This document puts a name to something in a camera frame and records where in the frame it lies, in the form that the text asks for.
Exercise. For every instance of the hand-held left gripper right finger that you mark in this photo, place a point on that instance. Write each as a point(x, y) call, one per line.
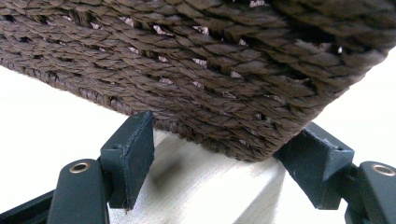
point(317, 165)

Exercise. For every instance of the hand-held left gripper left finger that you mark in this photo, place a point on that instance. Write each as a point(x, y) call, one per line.
point(130, 161)

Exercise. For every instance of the brown woven basket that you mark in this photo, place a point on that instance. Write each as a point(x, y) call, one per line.
point(193, 68)

